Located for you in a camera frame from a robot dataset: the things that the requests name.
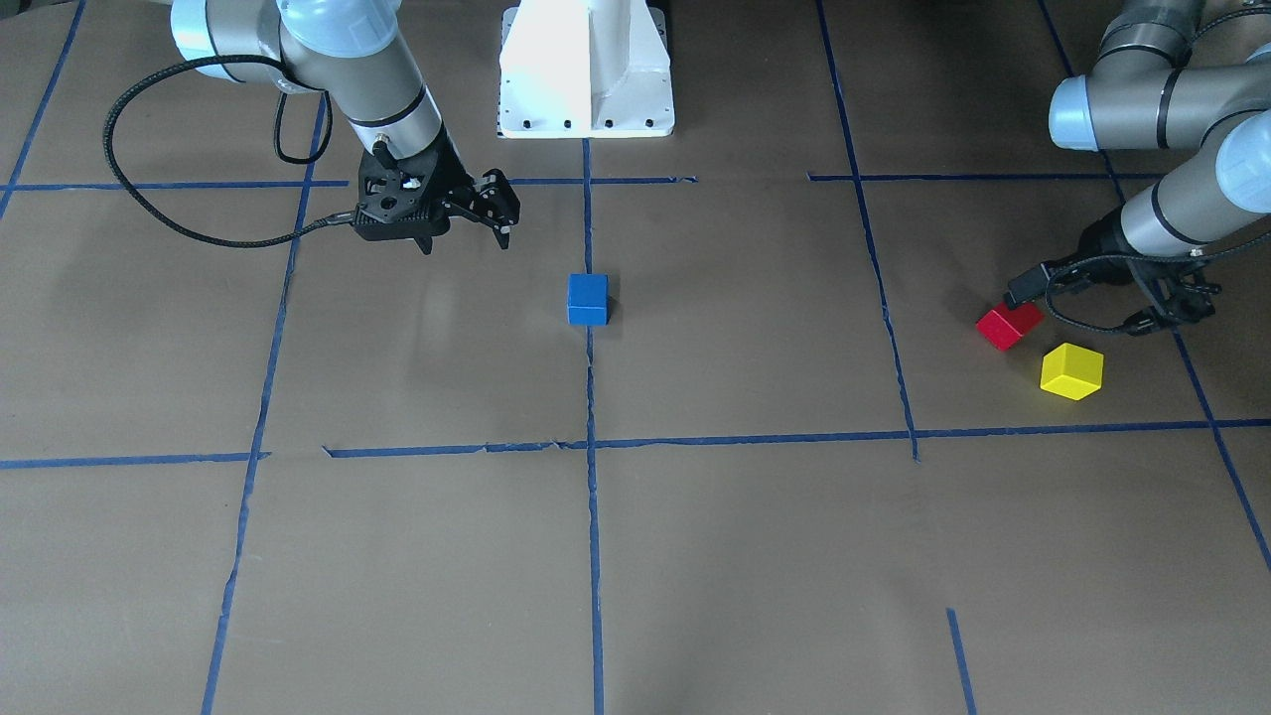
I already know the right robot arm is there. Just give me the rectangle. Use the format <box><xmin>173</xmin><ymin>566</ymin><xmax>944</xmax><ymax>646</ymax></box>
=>
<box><xmin>92</xmin><ymin>1</ymin><xmax>520</xmax><ymax>253</ymax></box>

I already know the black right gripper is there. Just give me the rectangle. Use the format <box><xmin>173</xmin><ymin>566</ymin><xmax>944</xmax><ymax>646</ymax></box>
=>
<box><xmin>357</xmin><ymin>124</ymin><xmax>521</xmax><ymax>257</ymax></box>

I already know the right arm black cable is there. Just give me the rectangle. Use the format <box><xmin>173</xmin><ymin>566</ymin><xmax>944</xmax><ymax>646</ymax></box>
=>
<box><xmin>103</xmin><ymin>55</ymin><xmax>364</xmax><ymax>249</ymax></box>

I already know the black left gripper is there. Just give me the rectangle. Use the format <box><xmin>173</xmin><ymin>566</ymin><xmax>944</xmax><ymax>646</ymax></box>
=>
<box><xmin>1005</xmin><ymin>215</ymin><xmax>1220</xmax><ymax>338</ymax></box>

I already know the yellow wooden cube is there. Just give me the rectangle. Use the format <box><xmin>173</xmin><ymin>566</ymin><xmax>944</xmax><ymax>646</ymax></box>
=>
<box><xmin>1038</xmin><ymin>343</ymin><xmax>1106</xmax><ymax>401</ymax></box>

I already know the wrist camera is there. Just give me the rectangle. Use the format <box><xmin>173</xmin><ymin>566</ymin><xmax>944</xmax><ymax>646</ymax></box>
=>
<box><xmin>353</xmin><ymin>163</ymin><xmax>451</xmax><ymax>241</ymax></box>
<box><xmin>1005</xmin><ymin>262</ymin><xmax>1054</xmax><ymax>290</ymax></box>

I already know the blue wooden cube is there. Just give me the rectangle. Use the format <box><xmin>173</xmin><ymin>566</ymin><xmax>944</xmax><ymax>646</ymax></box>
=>
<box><xmin>566</xmin><ymin>273</ymin><xmax>610</xmax><ymax>326</ymax></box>

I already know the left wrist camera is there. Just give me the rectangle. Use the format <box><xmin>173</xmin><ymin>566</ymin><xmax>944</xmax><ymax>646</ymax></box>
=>
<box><xmin>1005</xmin><ymin>262</ymin><xmax>1054</xmax><ymax>290</ymax></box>

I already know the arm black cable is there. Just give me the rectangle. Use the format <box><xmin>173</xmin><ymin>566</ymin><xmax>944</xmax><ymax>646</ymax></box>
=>
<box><xmin>1041</xmin><ymin>229</ymin><xmax>1271</xmax><ymax>337</ymax></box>
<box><xmin>103</xmin><ymin>55</ymin><xmax>364</xmax><ymax>249</ymax></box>

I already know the red wooden cube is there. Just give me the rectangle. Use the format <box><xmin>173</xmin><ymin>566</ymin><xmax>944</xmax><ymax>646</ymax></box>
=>
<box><xmin>975</xmin><ymin>300</ymin><xmax>1046</xmax><ymax>352</ymax></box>

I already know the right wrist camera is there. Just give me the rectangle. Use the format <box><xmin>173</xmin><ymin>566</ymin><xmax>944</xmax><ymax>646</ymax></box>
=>
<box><xmin>353</xmin><ymin>163</ymin><xmax>451</xmax><ymax>241</ymax></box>

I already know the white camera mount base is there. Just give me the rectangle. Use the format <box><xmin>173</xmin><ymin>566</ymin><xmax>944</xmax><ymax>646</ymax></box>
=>
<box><xmin>496</xmin><ymin>1</ymin><xmax>676</xmax><ymax>140</ymax></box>

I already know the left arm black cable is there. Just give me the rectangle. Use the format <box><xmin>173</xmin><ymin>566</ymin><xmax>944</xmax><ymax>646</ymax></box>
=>
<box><xmin>1041</xmin><ymin>229</ymin><xmax>1271</xmax><ymax>337</ymax></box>

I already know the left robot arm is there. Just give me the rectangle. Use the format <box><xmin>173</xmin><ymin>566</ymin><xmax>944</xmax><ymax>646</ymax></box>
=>
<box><xmin>1003</xmin><ymin>1</ymin><xmax>1270</xmax><ymax>337</ymax></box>

